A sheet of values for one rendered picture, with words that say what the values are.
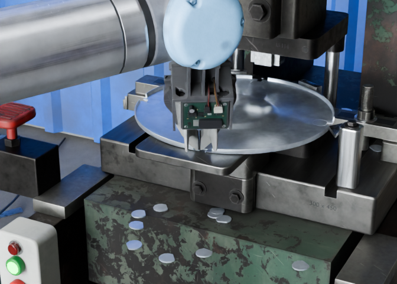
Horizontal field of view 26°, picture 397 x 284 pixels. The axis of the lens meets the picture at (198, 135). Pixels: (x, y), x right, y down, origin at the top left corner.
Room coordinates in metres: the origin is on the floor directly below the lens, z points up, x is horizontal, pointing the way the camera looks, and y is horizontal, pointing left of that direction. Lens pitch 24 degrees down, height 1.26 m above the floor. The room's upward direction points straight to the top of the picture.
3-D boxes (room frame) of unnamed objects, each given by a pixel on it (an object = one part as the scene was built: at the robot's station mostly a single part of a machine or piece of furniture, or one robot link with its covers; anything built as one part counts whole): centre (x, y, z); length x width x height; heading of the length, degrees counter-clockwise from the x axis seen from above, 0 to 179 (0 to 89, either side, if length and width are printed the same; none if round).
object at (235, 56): (1.37, -0.07, 0.81); 0.02 x 0.02 x 0.14
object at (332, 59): (1.29, -0.21, 0.81); 0.02 x 0.02 x 0.14
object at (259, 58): (1.26, -0.11, 0.84); 0.05 x 0.03 x 0.04; 63
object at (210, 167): (1.12, -0.03, 0.72); 0.25 x 0.14 x 0.14; 153
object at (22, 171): (1.21, 0.27, 0.62); 0.10 x 0.06 x 0.20; 63
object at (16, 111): (1.22, 0.29, 0.72); 0.07 x 0.06 x 0.08; 153
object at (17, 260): (1.06, 0.27, 0.58); 0.03 x 0.01 x 0.03; 63
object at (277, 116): (1.16, -0.05, 0.78); 0.29 x 0.29 x 0.01
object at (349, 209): (1.27, -0.11, 0.68); 0.45 x 0.30 x 0.06; 63
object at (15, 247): (1.07, 0.26, 0.61); 0.02 x 0.01 x 0.02; 63
